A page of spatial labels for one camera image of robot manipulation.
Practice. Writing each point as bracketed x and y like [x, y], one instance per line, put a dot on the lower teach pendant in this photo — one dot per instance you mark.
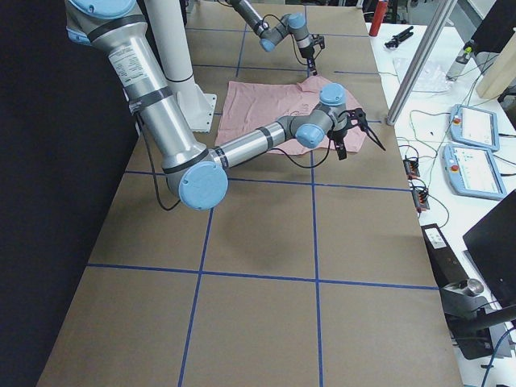
[472, 172]

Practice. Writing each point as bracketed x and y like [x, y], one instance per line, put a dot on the clear plastic bag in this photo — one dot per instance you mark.
[432, 78]

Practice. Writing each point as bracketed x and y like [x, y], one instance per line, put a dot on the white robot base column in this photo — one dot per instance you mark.
[168, 29]

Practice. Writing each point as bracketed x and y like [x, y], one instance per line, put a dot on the upper teach pendant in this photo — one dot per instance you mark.
[475, 127]

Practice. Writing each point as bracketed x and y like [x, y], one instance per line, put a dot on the black folded tripod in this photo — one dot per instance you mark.
[399, 38]

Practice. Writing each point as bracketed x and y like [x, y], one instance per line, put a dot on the teach pendant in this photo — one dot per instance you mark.
[475, 127]
[472, 172]

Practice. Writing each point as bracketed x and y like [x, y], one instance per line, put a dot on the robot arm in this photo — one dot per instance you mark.
[147, 48]
[272, 30]

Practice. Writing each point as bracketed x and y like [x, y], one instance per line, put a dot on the brown paper table cover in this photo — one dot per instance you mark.
[311, 273]

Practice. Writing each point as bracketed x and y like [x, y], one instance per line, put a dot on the black monitor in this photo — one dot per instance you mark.
[491, 245]

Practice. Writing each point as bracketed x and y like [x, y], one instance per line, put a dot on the orange terminal block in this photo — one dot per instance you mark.
[411, 168]
[420, 198]

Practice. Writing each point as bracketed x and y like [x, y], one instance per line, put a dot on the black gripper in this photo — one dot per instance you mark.
[305, 52]
[338, 133]

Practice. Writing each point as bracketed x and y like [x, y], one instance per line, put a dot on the red bottle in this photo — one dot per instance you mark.
[378, 17]

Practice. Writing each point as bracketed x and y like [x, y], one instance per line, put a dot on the black box with label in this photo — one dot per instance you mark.
[445, 266]

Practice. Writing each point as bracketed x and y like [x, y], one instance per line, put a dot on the pink t-shirt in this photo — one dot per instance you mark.
[249, 105]

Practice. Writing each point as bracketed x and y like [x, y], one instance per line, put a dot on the aluminium frame post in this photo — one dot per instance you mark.
[420, 57]

